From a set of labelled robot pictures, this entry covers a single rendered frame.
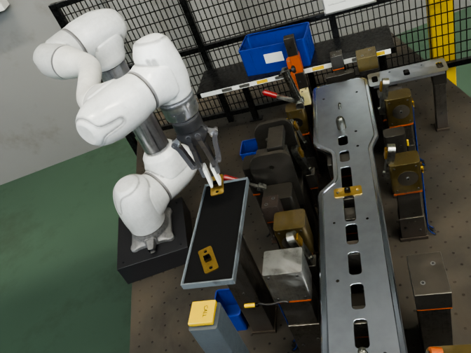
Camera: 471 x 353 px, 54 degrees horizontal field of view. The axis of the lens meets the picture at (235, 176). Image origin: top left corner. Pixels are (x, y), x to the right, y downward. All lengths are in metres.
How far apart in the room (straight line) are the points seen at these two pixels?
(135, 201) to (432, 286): 1.05
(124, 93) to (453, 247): 1.16
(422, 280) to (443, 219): 0.59
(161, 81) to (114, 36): 0.59
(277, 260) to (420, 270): 0.34
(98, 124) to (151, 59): 0.19
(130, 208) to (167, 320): 0.43
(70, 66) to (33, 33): 2.68
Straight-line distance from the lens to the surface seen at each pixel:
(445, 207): 1.80
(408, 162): 1.47
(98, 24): 1.61
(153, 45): 1.07
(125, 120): 1.02
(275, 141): 1.43
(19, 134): 4.56
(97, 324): 2.95
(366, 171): 1.52
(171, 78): 1.08
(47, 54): 1.54
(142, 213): 1.78
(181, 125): 1.15
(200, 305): 1.12
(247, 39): 2.28
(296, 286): 1.20
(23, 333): 3.27
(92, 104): 1.02
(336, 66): 2.05
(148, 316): 1.81
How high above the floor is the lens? 2.00
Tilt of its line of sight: 37 degrees down
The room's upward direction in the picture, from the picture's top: 24 degrees counter-clockwise
